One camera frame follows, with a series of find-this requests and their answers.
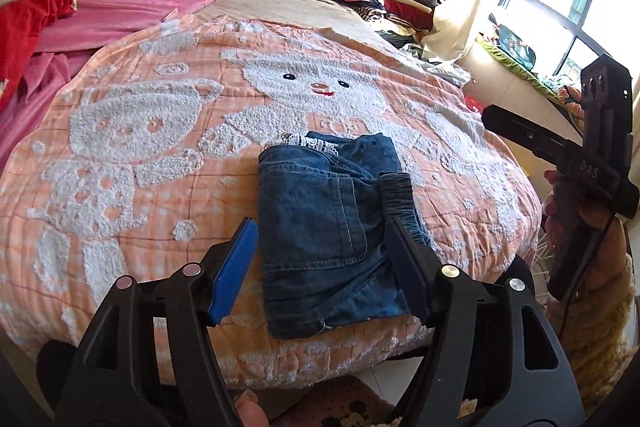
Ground orange patterned cloth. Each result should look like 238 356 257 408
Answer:
557 84 586 128

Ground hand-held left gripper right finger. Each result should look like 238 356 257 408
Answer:
385 216 586 427

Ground white wire rack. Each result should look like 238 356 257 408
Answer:
530 227 557 288

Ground person's right forearm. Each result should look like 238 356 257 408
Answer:
545 252 636 378

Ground person's right hand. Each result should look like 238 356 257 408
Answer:
542 171 626 270

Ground orange bear-print blanket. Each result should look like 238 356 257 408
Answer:
0 17 543 390

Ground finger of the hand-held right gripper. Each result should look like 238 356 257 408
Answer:
481 104 583 165

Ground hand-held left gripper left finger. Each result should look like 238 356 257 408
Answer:
55 217 261 427

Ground brown cartoon floor mat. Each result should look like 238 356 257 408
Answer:
235 374 401 427

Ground red cloth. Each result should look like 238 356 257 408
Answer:
0 0 76 108

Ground person's left hand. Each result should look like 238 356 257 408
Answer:
234 389 272 427

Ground dark green printed bag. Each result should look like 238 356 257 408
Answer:
492 24 536 70

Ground blue denim pants lace hem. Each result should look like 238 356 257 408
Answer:
257 132 436 340

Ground beige bed sheet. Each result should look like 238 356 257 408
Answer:
200 0 381 42

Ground clothes on window sill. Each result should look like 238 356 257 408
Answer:
475 34 576 100

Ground pink duvet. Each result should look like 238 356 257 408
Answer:
0 0 223 168

